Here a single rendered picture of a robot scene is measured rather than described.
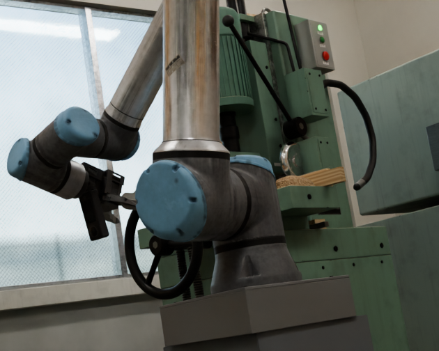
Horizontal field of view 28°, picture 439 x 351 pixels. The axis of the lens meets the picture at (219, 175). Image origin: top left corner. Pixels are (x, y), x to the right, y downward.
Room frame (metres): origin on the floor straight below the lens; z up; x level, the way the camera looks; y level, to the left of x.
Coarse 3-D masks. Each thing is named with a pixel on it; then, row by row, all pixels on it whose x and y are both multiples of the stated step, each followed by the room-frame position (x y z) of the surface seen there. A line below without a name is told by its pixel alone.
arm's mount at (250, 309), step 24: (240, 288) 1.59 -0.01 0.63; (264, 288) 1.61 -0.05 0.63; (288, 288) 1.65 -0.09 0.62; (312, 288) 1.69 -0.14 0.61; (336, 288) 1.73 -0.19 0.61; (168, 312) 1.77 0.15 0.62; (192, 312) 1.71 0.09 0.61; (216, 312) 1.65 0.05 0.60; (240, 312) 1.60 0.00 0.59; (264, 312) 1.61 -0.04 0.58; (288, 312) 1.64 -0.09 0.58; (312, 312) 1.68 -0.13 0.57; (336, 312) 1.72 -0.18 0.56; (168, 336) 1.78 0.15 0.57; (192, 336) 1.72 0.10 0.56; (216, 336) 1.66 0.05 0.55
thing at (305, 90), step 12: (300, 72) 2.56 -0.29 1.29; (312, 72) 2.58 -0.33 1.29; (288, 84) 2.60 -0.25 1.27; (300, 84) 2.57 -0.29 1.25; (312, 84) 2.57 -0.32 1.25; (288, 96) 2.60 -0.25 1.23; (300, 96) 2.57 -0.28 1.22; (312, 96) 2.56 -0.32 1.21; (324, 96) 2.61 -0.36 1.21; (300, 108) 2.58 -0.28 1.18; (312, 108) 2.56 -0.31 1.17; (324, 108) 2.60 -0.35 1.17; (312, 120) 2.64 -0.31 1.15
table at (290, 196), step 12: (288, 192) 2.22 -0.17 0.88; (300, 192) 2.25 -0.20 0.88; (312, 192) 2.29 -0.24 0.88; (324, 192) 2.33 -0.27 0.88; (336, 192) 2.37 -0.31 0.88; (288, 204) 2.23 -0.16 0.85; (300, 204) 2.25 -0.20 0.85; (312, 204) 2.28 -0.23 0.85; (324, 204) 2.32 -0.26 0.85; (336, 204) 2.36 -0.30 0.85; (288, 216) 2.38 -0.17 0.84; (300, 216) 2.43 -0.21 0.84; (144, 228) 2.60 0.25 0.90; (144, 240) 2.60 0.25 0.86
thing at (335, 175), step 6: (336, 168) 2.30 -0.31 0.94; (342, 168) 2.31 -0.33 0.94; (318, 174) 2.34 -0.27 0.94; (324, 174) 2.33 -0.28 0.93; (330, 174) 2.32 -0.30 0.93; (336, 174) 2.31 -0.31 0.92; (342, 174) 2.30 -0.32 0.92; (312, 180) 2.36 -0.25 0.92; (318, 180) 2.35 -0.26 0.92; (324, 180) 2.34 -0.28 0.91; (330, 180) 2.32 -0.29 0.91; (336, 180) 2.31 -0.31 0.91; (342, 180) 2.30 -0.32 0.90
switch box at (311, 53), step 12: (300, 24) 2.66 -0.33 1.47; (312, 24) 2.65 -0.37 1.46; (324, 24) 2.70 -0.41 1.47; (300, 36) 2.67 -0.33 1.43; (312, 36) 2.65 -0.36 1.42; (324, 36) 2.69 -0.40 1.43; (300, 48) 2.67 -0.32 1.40; (312, 48) 2.64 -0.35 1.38; (324, 48) 2.68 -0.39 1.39; (300, 60) 2.68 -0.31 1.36; (312, 60) 2.65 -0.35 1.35; (324, 60) 2.67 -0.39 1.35; (324, 72) 2.72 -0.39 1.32
